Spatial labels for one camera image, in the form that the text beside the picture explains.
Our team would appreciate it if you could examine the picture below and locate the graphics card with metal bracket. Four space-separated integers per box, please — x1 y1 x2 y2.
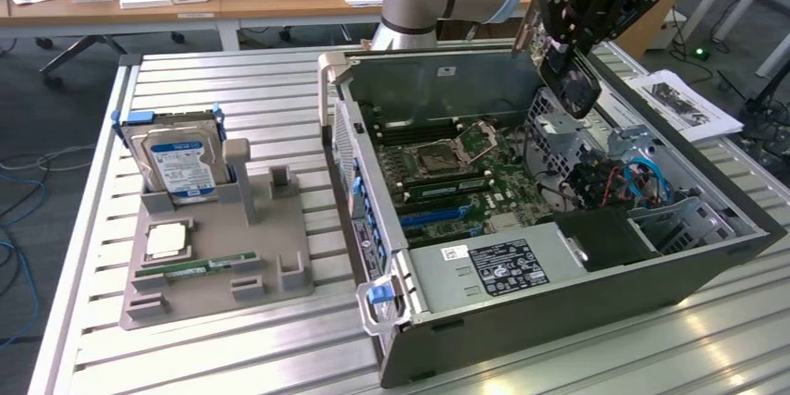
512 0 603 119

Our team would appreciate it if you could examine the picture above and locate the white box with red button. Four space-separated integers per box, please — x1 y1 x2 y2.
646 8 690 52

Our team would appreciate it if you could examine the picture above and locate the printed paper stack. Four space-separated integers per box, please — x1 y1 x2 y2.
626 69 746 142

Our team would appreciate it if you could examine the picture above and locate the metal drive cage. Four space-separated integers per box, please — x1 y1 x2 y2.
530 61 618 169

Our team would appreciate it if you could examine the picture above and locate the metal socket cover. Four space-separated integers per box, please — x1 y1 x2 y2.
455 120 502 166

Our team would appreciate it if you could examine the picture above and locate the CPU socket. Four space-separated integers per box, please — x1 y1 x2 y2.
414 140 474 172

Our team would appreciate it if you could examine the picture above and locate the green motherboard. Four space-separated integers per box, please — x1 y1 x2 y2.
363 115 556 248

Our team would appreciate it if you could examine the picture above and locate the RAM stick with white label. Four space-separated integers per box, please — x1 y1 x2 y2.
403 177 494 203

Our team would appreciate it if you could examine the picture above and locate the silver chipset heatsink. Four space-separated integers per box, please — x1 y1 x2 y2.
490 215 526 234

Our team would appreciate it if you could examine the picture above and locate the metal disk bay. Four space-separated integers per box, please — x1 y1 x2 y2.
629 195 739 255

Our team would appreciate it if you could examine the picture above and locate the blue expansion slot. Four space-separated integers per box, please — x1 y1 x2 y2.
398 207 468 228

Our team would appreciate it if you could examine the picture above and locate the grey power supply unit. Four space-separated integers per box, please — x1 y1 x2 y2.
406 223 587 315

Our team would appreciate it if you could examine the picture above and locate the open dark PC case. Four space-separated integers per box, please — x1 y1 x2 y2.
318 41 790 389

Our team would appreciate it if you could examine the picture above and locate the blue case latch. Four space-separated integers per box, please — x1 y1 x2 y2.
364 284 394 306

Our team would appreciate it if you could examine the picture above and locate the hard disk with blue caddy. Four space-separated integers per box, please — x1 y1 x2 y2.
108 105 239 206

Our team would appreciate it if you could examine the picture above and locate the grey parts rack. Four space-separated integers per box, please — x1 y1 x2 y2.
119 138 318 332

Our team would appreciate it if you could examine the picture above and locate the black chair base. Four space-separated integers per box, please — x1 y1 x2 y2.
36 33 187 89

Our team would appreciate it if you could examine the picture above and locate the green RAM stick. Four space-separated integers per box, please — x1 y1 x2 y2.
135 252 258 278

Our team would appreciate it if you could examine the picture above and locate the silver CPU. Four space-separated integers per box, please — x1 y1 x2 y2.
144 223 196 263

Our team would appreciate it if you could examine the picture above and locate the blue wire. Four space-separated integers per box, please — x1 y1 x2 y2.
621 158 674 209

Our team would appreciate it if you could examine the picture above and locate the red wire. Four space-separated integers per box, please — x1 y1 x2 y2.
603 166 655 202

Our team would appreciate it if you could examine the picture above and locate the black cable connector bundle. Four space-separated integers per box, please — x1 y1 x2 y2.
564 161 613 209

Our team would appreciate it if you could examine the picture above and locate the white floor cable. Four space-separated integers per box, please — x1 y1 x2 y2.
0 144 97 172

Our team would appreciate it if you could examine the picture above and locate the blue floor cable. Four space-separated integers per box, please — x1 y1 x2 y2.
0 172 48 350

